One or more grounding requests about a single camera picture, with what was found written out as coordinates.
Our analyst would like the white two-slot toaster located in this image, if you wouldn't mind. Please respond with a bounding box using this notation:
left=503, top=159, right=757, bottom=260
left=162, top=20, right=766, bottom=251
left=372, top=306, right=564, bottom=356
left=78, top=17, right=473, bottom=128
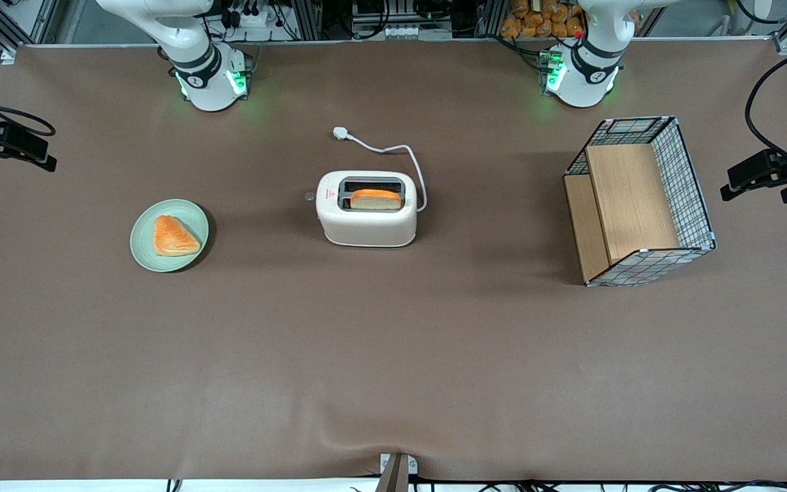
left=316, top=170, right=419, bottom=248

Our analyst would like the wooden step shelf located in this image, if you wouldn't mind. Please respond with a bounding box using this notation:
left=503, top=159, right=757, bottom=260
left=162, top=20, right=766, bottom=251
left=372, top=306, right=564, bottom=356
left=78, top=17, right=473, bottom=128
left=564, top=143, right=681, bottom=283

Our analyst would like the triangular orange pastry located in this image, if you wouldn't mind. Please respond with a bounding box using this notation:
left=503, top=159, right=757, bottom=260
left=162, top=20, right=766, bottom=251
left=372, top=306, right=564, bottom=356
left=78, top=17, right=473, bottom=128
left=153, top=215, right=202, bottom=258

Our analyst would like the pale green round plate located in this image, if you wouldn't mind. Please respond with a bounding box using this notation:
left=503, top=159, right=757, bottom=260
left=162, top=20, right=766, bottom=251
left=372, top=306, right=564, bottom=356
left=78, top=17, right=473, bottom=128
left=130, top=199, right=210, bottom=273

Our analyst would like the white power strip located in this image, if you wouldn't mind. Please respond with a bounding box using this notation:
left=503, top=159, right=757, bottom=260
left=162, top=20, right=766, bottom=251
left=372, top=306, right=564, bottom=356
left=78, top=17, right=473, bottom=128
left=219, top=0, right=273, bottom=29

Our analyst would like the bag of brown bread rolls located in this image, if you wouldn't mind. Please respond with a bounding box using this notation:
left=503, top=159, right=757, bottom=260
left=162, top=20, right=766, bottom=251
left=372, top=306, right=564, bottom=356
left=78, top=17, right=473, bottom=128
left=500, top=0, right=587, bottom=40

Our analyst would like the toast slice with orange crust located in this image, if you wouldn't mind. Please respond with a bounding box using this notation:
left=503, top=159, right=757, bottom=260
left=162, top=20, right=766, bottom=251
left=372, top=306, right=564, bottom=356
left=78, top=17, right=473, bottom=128
left=350, top=189, right=403, bottom=211

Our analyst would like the wire mesh storage rack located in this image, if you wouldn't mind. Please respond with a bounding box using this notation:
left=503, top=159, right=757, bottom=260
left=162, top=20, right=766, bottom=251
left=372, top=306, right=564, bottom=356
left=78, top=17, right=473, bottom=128
left=563, top=116, right=717, bottom=288

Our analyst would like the white power cord with plug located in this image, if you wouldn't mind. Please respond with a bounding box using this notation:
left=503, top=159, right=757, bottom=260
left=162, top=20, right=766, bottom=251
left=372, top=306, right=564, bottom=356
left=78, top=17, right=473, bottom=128
left=333, top=126, right=428, bottom=213

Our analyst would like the metal table edge bracket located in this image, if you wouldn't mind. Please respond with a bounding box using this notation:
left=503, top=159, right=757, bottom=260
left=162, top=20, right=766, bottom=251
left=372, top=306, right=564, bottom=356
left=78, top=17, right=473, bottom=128
left=374, top=452, right=419, bottom=492

